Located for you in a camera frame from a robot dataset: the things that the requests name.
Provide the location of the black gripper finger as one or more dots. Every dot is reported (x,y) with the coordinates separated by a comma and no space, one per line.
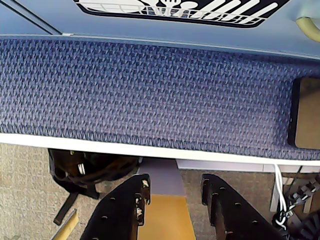
(117,212)
(237,220)

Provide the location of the blue woven placemat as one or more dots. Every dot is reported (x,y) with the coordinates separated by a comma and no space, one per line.
(150,100)

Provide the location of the yellow flat board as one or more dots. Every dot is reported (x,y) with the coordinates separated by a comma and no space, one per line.
(167,220)

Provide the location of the blue wooden toy kitchen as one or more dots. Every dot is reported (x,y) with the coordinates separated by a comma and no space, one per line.
(175,32)

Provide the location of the yellow wooden strip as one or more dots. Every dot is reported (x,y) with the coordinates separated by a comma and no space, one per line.
(67,225)

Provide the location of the black smartphone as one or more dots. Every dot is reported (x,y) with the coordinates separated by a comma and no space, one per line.
(307,112)

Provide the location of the black backpack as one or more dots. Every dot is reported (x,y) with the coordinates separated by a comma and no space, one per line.
(100,172)

